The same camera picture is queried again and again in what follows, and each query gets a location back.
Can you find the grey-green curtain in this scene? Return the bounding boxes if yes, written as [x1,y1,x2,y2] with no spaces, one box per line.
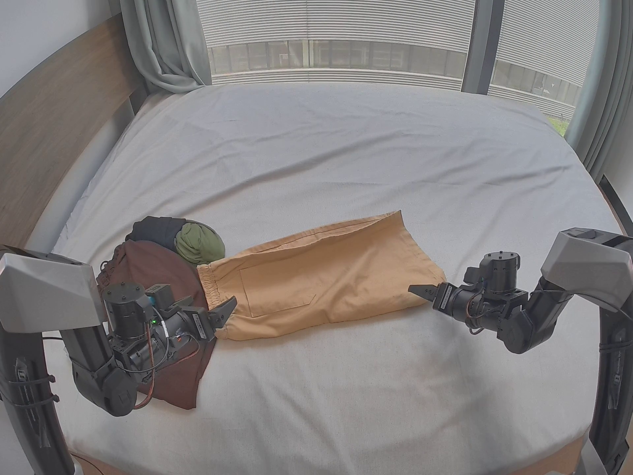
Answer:
[564,0,633,183]
[103,0,214,96]

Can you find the green garment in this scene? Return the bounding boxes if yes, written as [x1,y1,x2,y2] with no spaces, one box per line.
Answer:
[174,222,226,267]

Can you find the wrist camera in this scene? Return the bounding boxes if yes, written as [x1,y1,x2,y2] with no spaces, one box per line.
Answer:
[462,264,488,288]
[146,282,175,311]

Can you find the window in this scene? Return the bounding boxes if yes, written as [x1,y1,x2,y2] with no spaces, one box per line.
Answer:
[190,0,606,137]

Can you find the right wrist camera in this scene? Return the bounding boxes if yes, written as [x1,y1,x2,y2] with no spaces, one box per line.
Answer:
[462,264,488,288]

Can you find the tan shorts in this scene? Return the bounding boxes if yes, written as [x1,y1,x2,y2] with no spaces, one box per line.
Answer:
[197,210,448,342]

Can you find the brown garment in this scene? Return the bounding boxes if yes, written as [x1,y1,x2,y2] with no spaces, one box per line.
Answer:
[96,240,218,410]

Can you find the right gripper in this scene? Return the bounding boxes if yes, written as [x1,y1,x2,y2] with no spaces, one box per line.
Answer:
[408,281,488,325]

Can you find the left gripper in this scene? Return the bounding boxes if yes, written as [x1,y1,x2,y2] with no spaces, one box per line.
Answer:
[146,297,238,367]

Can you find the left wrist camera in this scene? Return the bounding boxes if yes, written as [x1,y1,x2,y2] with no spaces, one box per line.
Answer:
[146,282,175,311]

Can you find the black garment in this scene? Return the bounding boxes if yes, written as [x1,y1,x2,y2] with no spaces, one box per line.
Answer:
[125,217,186,256]

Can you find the bed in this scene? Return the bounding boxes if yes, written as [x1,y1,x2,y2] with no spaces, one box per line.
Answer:
[0,15,633,475]

